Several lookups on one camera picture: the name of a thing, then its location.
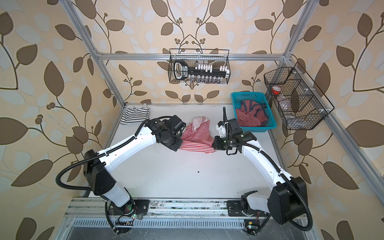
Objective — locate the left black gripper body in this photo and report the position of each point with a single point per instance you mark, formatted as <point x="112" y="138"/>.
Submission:
<point x="173" y="141"/>

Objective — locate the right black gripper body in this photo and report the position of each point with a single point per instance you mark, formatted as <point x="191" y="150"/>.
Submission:
<point x="222" y="143"/>

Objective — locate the red white striped tank top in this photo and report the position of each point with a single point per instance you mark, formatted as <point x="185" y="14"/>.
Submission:
<point x="197" y="138"/>

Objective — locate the black white striped tank top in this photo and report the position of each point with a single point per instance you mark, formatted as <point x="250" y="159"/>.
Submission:
<point x="135" y="114"/>

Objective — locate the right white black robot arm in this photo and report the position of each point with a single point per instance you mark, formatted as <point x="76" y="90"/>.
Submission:
<point x="287" y="200"/>

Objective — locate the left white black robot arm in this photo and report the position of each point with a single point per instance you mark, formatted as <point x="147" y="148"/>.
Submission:
<point x="98" y="172"/>

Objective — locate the dark red tank top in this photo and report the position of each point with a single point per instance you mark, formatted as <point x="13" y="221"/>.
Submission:
<point x="251" y="114"/>

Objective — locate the teal plastic basket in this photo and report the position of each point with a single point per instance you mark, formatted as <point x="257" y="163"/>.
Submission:
<point x="259" y="98"/>

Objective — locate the red capped plastic bottle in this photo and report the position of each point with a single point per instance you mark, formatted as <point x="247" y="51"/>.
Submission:
<point x="277" y="91"/>

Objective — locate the black vial rack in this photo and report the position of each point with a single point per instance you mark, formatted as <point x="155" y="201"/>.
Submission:
<point x="208" y="74"/>

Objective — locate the black white handled tool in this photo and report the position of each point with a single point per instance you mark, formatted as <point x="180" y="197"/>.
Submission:
<point x="180" y="69"/>

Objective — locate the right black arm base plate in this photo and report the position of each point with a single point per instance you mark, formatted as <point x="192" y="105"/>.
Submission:
<point x="236" y="208"/>

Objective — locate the back black wire basket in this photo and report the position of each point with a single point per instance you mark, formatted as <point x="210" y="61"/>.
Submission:
<point x="206" y="56"/>

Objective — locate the black wire basket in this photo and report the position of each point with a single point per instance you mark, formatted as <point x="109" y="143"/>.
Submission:
<point x="306" y="104"/>
<point x="206" y="56"/>

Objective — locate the right black wire basket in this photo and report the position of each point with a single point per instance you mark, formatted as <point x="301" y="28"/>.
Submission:
<point x="306" y="104"/>

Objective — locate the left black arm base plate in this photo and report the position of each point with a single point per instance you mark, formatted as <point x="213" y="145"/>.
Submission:
<point x="137" y="206"/>

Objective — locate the aluminium front rail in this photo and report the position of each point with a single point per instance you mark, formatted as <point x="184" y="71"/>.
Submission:
<point x="158" y="207"/>

